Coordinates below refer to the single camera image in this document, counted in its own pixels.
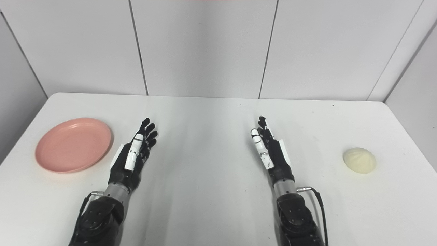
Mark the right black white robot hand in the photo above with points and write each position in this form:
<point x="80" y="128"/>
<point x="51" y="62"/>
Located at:
<point x="277" y="160"/>

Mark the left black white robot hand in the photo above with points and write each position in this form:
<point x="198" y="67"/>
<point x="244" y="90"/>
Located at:
<point x="127" y="167"/>

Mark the pink round plate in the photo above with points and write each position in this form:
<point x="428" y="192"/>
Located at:
<point x="73" y="145"/>

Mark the white steamed bun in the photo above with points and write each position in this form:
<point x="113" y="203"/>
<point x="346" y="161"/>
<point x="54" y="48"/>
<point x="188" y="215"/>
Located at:
<point x="359" y="160"/>

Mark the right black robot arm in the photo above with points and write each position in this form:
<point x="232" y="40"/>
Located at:
<point x="295" y="218"/>

